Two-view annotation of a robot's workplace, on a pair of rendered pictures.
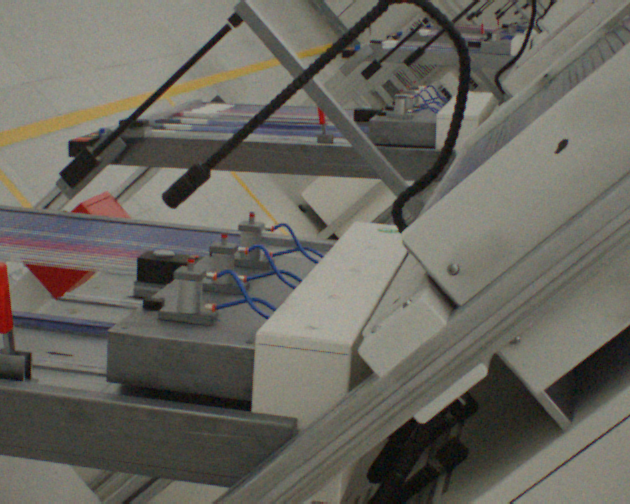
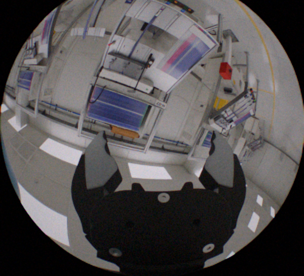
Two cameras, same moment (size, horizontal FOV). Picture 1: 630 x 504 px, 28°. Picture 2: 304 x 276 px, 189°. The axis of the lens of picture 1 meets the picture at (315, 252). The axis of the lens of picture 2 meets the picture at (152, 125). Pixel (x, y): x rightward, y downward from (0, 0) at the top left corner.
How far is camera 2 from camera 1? 1.44 m
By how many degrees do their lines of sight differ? 68
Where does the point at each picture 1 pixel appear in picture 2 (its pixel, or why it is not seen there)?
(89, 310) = (143, 50)
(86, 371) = (116, 49)
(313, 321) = (104, 73)
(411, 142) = (216, 118)
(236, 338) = (105, 65)
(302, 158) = (225, 107)
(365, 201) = (253, 123)
